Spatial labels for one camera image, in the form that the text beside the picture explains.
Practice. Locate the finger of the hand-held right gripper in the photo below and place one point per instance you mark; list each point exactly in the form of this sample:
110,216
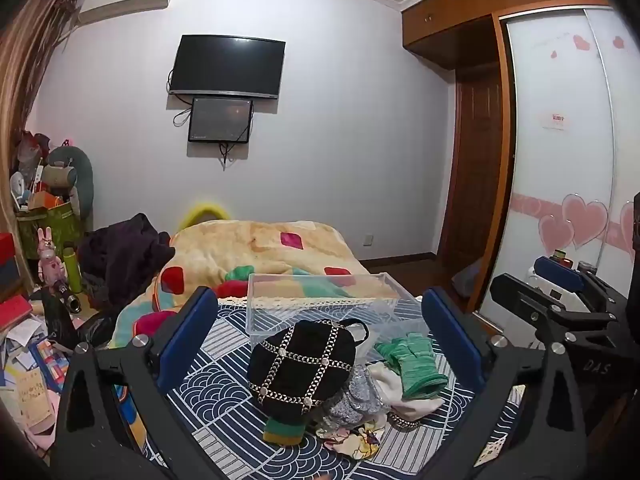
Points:
515,295
557,270

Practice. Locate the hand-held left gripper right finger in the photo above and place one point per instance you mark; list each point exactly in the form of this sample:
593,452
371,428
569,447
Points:
450,330

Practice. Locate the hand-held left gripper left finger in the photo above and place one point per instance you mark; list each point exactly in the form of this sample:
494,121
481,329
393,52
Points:
192,325

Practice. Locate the green knit glove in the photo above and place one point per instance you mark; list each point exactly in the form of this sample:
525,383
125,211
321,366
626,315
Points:
415,365

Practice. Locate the clear plastic storage box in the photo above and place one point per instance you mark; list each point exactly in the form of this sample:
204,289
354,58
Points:
260,305

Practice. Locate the white cloth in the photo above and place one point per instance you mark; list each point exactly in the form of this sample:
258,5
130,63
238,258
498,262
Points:
405,402

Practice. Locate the silver sequin pouch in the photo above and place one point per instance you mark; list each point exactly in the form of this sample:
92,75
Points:
350,400

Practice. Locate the green yellow knit sock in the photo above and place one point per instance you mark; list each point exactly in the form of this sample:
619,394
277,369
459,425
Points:
282,432

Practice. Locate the floral print cloth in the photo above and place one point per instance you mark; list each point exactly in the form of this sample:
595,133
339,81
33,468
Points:
352,442

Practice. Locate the grey bag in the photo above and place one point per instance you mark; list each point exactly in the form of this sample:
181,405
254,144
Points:
467,277

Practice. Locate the white heart-print sliding door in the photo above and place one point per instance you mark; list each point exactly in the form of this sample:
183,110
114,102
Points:
625,160
550,185

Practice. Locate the navy wave-pattern bed sheet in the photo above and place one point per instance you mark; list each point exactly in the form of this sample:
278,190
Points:
225,410

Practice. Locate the beige colourful patch blanket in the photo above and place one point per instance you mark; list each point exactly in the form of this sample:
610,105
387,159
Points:
240,245

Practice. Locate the dark clothes pile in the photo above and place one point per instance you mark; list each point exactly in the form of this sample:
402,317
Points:
125,255

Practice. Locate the black bag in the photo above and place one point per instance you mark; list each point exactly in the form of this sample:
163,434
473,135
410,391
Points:
65,325

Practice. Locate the black cylindrical flashlight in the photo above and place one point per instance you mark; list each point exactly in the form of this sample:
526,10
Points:
67,297

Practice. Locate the brown wooden door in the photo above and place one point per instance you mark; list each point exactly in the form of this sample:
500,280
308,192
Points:
472,170

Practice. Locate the green bottle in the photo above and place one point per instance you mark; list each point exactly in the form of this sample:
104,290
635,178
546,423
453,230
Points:
72,270

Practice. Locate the red white paper label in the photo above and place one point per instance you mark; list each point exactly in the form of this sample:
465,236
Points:
552,121

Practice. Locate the pink rabbit figure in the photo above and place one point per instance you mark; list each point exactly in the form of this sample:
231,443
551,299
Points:
49,260

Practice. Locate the green storage bag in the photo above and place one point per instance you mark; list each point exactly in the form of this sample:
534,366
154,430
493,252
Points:
55,230

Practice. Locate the pile of papers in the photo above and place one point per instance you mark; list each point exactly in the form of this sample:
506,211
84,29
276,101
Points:
30,385

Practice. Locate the red book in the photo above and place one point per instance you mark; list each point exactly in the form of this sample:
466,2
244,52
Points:
12,310

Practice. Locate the grey green plush toy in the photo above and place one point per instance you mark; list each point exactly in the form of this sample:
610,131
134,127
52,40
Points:
82,175

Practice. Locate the orange box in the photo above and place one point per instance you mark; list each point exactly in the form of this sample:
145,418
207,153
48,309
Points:
45,201

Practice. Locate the red box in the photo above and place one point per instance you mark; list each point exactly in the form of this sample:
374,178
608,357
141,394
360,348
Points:
7,247

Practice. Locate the wooden wardrobe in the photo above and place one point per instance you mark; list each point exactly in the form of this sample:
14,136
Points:
440,20

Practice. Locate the brown striped curtain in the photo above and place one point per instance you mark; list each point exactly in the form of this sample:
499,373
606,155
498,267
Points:
25,70

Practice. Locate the white wall outlet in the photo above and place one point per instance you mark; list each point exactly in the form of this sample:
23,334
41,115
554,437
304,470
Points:
367,240

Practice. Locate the small black wall monitor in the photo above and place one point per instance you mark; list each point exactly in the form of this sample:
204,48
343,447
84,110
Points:
220,120

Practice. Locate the black wall television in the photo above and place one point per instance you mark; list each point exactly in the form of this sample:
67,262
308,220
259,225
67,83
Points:
227,65

